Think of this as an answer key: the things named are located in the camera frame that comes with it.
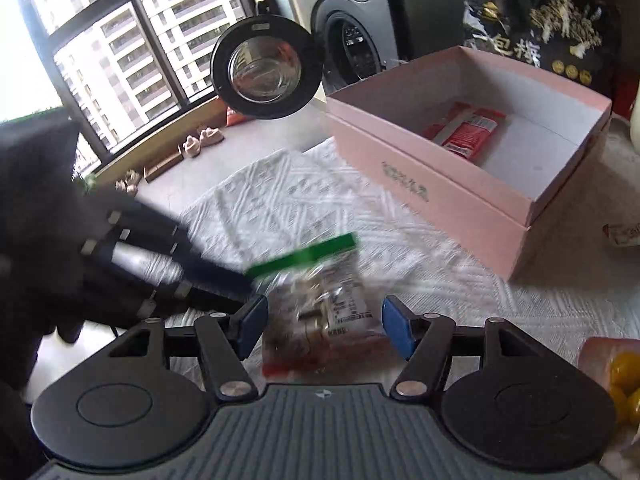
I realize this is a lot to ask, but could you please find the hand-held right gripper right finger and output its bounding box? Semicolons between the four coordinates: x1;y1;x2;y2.
381;296;538;402

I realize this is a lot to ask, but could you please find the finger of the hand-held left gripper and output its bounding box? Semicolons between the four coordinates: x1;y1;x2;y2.
80;240;248;320
100;192;256;295

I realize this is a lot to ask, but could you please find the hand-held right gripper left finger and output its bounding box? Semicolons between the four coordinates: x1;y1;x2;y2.
107;294;271;402

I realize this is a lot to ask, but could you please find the clear green-topped snack packet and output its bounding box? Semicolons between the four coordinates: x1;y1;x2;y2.
245;232;393;378

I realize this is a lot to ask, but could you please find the pink cardboard box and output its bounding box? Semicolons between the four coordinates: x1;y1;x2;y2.
325;45;613;282

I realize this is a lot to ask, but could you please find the person's left forearm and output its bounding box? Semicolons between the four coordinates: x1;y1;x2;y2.
0;377;46;480

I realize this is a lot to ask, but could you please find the person's left hand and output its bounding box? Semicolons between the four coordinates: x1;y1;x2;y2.
0;265;116;345

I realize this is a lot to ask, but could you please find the brown wooden box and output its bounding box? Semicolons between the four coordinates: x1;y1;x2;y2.
143;145;183;182

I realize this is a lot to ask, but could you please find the wooden window sill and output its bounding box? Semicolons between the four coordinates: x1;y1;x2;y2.
92;96;233;181

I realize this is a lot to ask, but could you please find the orange packet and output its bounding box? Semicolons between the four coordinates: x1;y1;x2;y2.
226;106;256;128

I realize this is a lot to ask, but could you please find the black framed window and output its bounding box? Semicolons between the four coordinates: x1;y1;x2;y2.
0;0;266;171

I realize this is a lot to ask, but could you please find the red snack packet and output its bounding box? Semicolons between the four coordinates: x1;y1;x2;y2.
421;101;507;162

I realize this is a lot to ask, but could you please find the clear packet of yellow fruit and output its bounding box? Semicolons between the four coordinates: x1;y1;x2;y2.
577;337;640;461

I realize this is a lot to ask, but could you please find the small white snack packet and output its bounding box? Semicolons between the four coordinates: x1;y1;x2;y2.
602;222;640;248

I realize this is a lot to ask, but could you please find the grey washing machine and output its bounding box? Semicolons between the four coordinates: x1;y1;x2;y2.
280;0;401;98

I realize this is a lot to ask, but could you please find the large black snack bag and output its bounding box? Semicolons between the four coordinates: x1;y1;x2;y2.
460;0;623;98

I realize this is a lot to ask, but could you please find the tall black panel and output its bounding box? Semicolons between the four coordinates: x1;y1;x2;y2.
385;0;501;61

